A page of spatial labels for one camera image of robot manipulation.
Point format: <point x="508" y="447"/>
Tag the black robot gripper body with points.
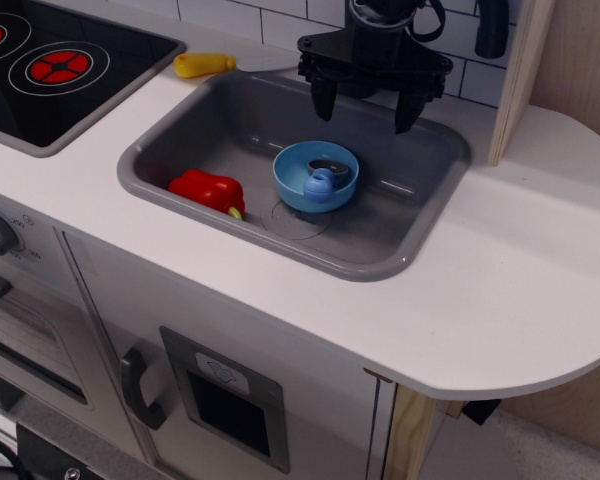
<point x="382" y="46"/>

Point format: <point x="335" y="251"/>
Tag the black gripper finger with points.
<point x="410" y="105"/>
<point x="323" y="94"/>

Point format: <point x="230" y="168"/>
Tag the blue handled grey spoon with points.
<point x="324" y="176"/>

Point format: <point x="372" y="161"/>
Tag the light blue plastic bowl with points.
<point x="290" y="172"/>

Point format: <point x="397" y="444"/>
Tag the grey plastic sink basin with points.
<point x="235" y="124"/>

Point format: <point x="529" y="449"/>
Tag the black sink faucet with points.
<point x="493" y="30"/>

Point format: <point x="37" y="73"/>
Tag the red toy bell pepper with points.
<point x="220" y="193"/>

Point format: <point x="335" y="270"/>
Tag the light wooden side panel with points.
<point x="524" y="59"/>

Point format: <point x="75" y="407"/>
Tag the black toy stove top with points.
<point x="62" y="71"/>

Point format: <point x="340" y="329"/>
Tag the grey ice dispenser panel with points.
<point x="230" y="400"/>

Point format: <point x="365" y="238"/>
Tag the yellow handled toy knife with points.
<point x="193" y="65"/>

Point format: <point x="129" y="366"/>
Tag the grey cabinet door handle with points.
<point x="132" y="369"/>

